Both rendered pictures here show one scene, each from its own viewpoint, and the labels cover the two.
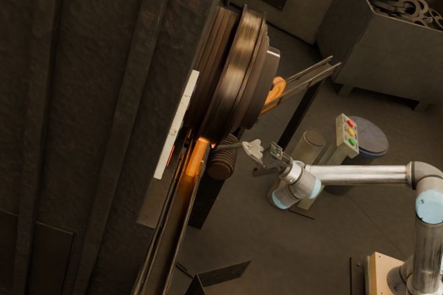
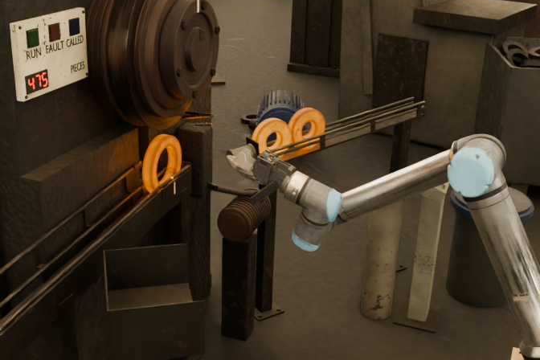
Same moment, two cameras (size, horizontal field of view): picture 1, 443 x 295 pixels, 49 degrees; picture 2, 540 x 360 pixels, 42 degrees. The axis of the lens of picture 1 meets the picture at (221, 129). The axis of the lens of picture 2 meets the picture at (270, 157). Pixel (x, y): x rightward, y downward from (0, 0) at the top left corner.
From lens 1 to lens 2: 124 cm
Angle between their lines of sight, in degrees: 29
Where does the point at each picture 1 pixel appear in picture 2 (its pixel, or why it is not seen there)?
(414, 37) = not seen: outside the picture
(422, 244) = (490, 245)
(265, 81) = (173, 18)
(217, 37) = not seen: outside the picture
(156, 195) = (59, 162)
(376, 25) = (521, 83)
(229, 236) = (287, 349)
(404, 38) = not seen: outside the picture
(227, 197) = (297, 309)
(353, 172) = (389, 178)
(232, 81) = (120, 13)
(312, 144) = not seen: hidden behind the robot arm
